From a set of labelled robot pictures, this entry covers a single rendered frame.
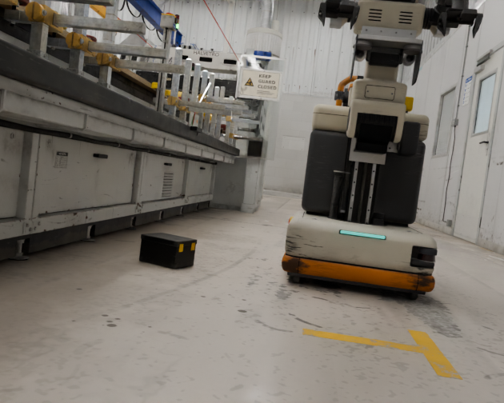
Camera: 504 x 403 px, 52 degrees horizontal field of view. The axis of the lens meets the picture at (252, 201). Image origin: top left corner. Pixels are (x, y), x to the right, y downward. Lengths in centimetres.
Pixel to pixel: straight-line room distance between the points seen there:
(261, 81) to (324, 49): 669
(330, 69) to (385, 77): 1010
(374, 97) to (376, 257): 66
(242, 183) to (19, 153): 408
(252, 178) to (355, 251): 373
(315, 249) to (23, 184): 117
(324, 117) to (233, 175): 355
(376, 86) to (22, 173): 145
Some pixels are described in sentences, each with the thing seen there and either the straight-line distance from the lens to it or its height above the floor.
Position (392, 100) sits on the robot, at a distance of 226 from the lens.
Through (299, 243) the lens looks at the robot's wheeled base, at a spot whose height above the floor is 18.
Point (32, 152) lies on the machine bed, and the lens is 211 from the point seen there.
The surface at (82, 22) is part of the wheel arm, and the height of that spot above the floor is 83.
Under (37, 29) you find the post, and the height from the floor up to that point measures 78.
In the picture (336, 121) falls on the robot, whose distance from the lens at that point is 248.
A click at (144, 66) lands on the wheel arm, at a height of 81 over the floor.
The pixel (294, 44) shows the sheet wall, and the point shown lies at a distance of 1249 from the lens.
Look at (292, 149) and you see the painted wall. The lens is 1210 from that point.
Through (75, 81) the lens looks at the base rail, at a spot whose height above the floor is 67.
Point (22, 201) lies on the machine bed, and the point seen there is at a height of 23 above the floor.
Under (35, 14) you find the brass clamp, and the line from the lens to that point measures 168.
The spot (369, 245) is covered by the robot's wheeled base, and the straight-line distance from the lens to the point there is 216.
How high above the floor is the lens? 44
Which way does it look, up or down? 3 degrees down
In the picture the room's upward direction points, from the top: 7 degrees clockwise
